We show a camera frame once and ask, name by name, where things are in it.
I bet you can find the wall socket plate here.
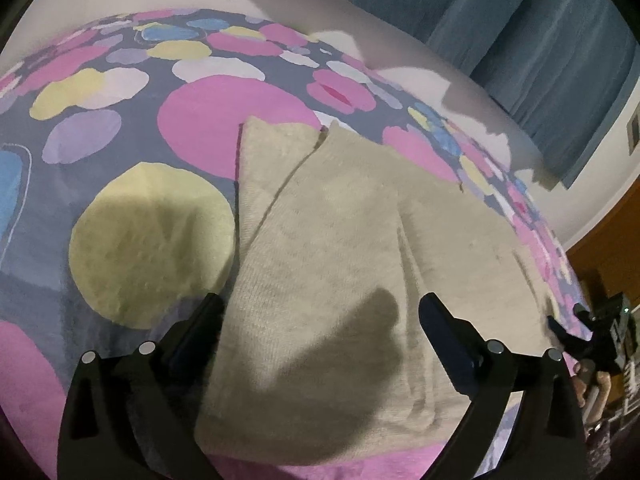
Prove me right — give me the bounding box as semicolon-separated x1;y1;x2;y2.
626;110;640;155

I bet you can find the person's right hand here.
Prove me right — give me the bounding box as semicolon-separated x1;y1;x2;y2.
571;361;615;413

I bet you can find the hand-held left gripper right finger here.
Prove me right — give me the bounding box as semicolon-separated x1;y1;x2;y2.
418;292;590;480

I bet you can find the beige floral knit sweater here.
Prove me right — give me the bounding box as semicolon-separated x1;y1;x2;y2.
194;115;556;466

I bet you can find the colourful dotted bed sheet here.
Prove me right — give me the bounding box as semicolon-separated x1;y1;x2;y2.
0;7;588;480

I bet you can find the person's right forearm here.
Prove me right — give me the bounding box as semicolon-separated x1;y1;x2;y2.
584;400;628;480

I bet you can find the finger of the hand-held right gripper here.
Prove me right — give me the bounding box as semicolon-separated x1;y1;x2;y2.
545;314;593;361
572;302;601;333

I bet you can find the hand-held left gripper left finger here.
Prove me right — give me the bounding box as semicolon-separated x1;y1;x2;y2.
56;293;226;480

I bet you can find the wooden furniture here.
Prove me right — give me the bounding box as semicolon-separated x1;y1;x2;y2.
564;180;640;321

